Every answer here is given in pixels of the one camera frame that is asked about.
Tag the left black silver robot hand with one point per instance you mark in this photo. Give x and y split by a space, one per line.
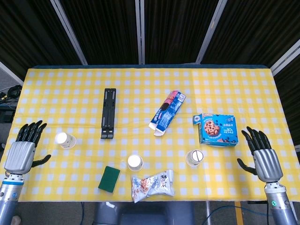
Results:
20 154

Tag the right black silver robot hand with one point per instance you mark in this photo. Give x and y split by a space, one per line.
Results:
268 164

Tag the white paper cup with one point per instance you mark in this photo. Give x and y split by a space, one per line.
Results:
135 162
66 141

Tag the white paper cup line mark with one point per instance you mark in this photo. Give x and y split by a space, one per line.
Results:
195 157

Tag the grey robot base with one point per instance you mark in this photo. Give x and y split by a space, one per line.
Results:
145 214

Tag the yellow white checkered tablecloth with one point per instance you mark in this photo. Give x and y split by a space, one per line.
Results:
145 79

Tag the black equipment box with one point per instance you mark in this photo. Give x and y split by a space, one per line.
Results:
5 116

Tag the blue chocolate chip cookie box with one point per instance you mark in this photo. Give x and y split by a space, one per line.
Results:
218 129

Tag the white table leg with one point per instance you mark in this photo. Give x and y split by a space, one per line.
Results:
207 213

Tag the green sponge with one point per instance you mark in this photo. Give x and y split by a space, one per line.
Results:
109 179

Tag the black folding stand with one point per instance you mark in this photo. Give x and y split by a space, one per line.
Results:
109 112

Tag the blue Oreo cookie box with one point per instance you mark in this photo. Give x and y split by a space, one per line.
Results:
167 113

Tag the white snack bag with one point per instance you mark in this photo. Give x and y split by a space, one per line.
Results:
154 186

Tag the aluminium partition post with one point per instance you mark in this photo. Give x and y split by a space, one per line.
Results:
69 32
211 32
10 72
284 57
140 32

